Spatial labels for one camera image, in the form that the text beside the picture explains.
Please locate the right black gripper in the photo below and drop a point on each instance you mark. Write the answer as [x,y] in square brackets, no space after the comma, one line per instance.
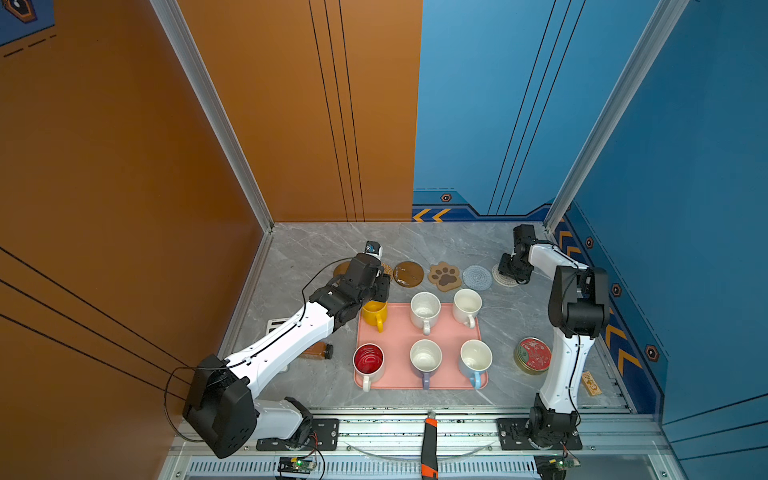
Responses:
[504,269]

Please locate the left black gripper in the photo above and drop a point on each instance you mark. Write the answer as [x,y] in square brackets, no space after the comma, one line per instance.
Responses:
[384,287]

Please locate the woven rattan round coaster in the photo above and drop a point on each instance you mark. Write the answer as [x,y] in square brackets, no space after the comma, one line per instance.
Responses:
[387,270]

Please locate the multicolour woven round coaster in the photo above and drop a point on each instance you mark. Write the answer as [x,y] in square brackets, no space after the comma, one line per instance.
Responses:
[502,279]

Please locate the glossy brown round coaster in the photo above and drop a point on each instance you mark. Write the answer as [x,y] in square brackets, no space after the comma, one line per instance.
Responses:
[408,274]

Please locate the yellow mug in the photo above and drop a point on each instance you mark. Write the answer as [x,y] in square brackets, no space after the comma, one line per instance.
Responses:
[375,314]

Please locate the light blue woven coaster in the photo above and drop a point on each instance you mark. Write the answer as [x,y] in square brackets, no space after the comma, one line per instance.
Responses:
[477,278]

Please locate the dark brown round coaster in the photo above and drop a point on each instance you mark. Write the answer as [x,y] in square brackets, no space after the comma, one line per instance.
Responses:
[341,269]

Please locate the cork paw print coaster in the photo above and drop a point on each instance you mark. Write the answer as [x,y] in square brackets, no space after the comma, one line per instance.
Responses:
[445,277]

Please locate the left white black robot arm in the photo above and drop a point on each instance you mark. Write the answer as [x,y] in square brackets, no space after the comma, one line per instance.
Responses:
[223,405]

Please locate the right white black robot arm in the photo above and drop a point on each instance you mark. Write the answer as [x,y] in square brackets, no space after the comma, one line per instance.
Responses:
[578,310]

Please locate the pink plastic tray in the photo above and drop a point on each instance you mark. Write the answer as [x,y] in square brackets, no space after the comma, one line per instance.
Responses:
[407,352]

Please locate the red interior mug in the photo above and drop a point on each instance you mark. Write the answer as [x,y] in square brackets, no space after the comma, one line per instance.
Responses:
[369,364]

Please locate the red round tin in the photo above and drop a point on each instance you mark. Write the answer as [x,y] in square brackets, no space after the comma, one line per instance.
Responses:
[533,356]

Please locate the amber spice bottle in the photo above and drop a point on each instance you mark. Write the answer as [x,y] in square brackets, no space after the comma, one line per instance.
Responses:
[318,351]

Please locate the white calculator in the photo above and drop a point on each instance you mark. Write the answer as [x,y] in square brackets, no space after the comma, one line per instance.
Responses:
[276,327]

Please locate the small wooden block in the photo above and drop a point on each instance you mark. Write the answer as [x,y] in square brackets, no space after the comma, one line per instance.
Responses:
[590,384]

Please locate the right green circuit board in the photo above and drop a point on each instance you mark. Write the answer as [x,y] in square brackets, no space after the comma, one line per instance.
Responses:
[555,468]

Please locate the green circuit board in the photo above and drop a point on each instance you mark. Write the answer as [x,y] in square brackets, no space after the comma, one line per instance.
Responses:
[296,467]
[555,468]

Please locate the left green circuit board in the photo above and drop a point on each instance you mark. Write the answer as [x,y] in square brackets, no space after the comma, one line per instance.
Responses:
[296,467]

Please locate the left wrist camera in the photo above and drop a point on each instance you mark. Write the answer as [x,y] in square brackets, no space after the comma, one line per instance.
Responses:
[373,249]

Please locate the white mug purple handle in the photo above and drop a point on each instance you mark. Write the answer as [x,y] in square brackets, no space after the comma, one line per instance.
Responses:
[425,359]

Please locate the white mug blue handle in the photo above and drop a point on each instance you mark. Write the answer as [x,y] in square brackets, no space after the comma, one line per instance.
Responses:
[475,359]

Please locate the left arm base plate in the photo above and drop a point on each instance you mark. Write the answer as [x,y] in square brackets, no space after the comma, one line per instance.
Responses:
[324,434]

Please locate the aluminium front rail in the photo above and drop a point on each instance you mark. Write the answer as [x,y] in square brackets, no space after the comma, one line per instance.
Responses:
[386,444]

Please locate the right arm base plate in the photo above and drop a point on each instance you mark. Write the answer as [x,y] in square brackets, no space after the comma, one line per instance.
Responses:
[516,434]

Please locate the orange black handled tool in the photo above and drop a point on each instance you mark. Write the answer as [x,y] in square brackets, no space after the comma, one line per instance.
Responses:
[428,457]

